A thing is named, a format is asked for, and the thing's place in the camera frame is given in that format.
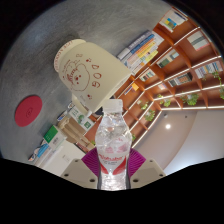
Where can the clear plastic water bottle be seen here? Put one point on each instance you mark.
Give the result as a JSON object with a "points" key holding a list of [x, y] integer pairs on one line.
{"points": [[113, 146]]}

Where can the tall white green carton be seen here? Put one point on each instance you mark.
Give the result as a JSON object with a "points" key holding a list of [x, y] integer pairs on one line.
{"points": [[81, 118]]}

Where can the wooden artist mannequin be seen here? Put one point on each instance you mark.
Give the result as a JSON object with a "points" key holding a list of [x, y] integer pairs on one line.
{"points": [[73, 130]]}

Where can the flat round red coaster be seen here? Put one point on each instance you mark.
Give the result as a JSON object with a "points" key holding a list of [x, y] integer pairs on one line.
{"points": [[28, 111]]}

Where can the cream printed ceramic mug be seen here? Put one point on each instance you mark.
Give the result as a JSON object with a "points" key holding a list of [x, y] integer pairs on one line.
{"points": [[93, 73]]}

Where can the round recessed ceiling light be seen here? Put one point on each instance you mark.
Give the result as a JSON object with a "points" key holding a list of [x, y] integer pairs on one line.
{"points": [[167, 126]]}

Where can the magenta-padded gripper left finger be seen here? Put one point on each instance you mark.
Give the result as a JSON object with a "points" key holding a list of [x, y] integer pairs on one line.
{"points": [[76, 171]]}

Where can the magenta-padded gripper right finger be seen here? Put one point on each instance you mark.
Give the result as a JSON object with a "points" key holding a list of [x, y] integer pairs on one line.
{"points": [[148, 171]]}

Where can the wooden wall shelf unit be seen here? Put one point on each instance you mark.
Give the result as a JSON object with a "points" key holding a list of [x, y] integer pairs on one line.
{"points": [[186, 66]]}

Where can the small green white box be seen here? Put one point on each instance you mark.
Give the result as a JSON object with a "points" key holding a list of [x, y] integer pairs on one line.
{"points": [[54, 135]]}

